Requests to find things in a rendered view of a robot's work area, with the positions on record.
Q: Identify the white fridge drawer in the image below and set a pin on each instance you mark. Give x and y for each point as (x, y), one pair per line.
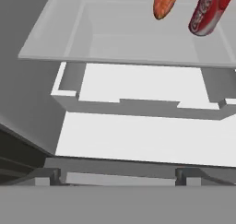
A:
(138, 92)

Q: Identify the red soda can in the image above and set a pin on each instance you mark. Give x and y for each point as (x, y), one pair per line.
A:
(209, 9)

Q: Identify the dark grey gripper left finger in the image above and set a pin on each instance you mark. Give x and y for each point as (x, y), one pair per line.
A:
(49, 176)

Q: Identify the glass fridge shelf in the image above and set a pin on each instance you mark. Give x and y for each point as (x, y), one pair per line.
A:
(123, 34)

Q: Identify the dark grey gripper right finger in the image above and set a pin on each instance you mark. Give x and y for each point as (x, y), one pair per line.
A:
(188, 176)

